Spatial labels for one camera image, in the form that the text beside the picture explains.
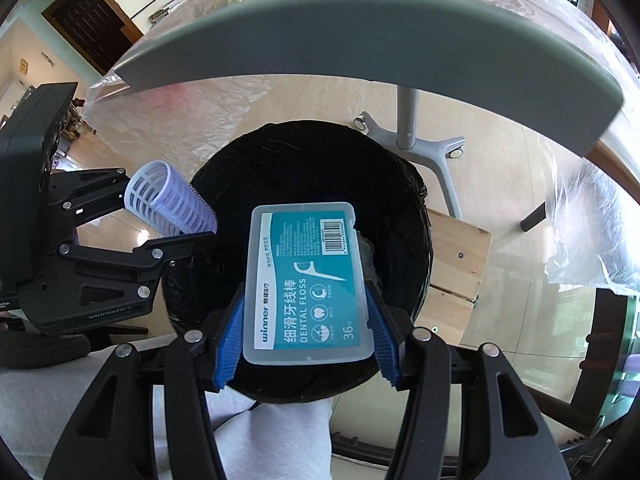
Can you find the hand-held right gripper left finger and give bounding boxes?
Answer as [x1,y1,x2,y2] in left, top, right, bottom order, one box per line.
[44,290,248,480]

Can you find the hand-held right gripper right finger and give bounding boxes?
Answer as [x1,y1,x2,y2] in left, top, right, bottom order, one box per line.
[364,284,571,480]

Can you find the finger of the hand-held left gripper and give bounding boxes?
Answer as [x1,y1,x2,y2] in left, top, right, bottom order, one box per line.
[46,166,133,226]
[20,231,219,337]

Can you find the lavender hair roller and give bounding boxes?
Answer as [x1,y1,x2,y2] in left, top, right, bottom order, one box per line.
[122,160,219,237]

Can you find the teal dental floss box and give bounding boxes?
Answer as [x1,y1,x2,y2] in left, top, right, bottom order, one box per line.
[242,201,377,366]

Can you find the black trash bin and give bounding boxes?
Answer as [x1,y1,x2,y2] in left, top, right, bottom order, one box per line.
[160,121,433,403]

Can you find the black rounded object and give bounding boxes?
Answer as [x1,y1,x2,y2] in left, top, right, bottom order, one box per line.
[0,327,91,368]

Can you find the grey pants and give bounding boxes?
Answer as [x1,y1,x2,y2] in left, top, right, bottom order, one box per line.
[0,345,335,480]

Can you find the light wooden stool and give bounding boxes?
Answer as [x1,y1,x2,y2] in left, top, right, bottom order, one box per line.
[425,208,493,351]

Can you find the dark brown door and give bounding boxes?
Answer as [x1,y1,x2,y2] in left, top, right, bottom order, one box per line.
[42,0,146,76]

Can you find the stack of books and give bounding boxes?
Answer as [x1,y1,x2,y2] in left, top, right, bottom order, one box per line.
[149,0,183,25]

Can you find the grey wheeled table base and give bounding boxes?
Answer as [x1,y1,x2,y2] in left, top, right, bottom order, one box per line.
[354,82,466,221]

